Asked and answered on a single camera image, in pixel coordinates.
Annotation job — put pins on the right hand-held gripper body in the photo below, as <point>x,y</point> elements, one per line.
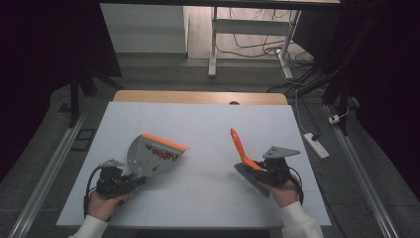
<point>279,170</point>

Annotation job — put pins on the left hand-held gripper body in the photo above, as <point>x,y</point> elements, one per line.
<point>110,183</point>

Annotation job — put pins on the grey dustpan with orange edge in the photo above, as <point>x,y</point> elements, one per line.
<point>155,158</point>

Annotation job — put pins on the orange brush with grey bristles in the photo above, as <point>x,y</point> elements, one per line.
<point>240,148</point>

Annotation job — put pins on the person's left hand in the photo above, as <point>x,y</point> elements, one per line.
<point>100,206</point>

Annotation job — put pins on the person's right hand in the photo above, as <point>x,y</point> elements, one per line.
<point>287,195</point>

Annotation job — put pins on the white power strip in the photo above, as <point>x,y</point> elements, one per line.
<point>317,145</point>

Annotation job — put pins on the white table sheet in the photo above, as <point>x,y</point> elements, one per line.
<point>204,205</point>

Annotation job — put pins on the small white adapter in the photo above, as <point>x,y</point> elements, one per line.
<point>334,119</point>

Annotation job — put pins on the black stand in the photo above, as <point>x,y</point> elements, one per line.
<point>75,95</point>
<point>336,89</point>

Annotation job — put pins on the wooden table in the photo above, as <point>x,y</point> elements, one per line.
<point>198,97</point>

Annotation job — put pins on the white cabinet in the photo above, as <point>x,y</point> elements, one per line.
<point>145,29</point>

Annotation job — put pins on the aluminium rail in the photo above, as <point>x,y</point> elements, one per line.
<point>46,178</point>
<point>363,178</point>

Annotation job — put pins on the white desk frame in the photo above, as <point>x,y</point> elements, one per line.
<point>251,27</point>

